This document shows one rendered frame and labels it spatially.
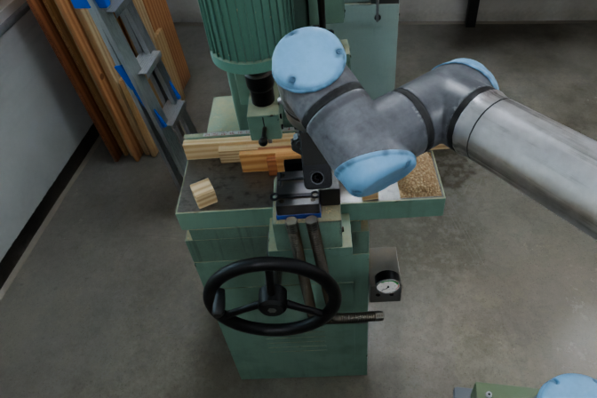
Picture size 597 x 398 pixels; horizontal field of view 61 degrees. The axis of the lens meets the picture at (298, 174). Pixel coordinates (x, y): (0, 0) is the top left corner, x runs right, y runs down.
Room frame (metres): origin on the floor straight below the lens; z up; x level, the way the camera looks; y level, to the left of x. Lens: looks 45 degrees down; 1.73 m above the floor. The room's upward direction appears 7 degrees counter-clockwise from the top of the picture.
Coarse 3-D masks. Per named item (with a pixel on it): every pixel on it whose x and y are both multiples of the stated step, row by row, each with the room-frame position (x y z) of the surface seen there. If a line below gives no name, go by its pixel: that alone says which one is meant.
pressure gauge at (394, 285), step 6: (390, 270) 0.68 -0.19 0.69; (378, 276) 0.67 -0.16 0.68; (384, 276) 0.67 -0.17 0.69; (390, 276) 0.66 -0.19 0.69; (396, 276) 0.67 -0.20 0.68; (378, 282) 0.66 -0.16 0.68; (384, 282) 0.66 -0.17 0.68; (390, 282) 0.66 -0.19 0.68; (396, 282) 0.65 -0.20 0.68; (378, 288) 0.66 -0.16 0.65; (384, 288) 0.66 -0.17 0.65; (390, 288) 0.66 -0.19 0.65; (396, 288) 0.65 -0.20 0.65
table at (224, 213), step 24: (192, 168) 0.90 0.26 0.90; (216, 168) 0.89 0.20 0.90; (240, 168) 0.88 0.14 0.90; (216, 192) 0.81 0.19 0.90; (240, 192) 0.80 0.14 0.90; (264, 192) 0.79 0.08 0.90; (384, 192) 0.75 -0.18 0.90; (192, 216) 0.76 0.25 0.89; (216, 216) 0.75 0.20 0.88; (240, 216) 0.75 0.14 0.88; (264, 216) 0.74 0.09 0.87; (360, 216) 0.72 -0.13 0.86; (384, 216) 0.72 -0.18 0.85; (408, 216) 0.71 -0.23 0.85
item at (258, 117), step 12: (276, 84) 0.96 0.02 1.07; (276, 96) 0.92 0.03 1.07; (252, 108) 0.88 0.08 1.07; (264, 108) 0.88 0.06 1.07; (276, 108) 0.87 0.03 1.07; (252, 120) 0.86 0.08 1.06; (264, 120) 0.86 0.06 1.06; (276, 120) 0.85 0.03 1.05; (252, 132) 0.86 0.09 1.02; (276, 132) 0.85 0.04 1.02
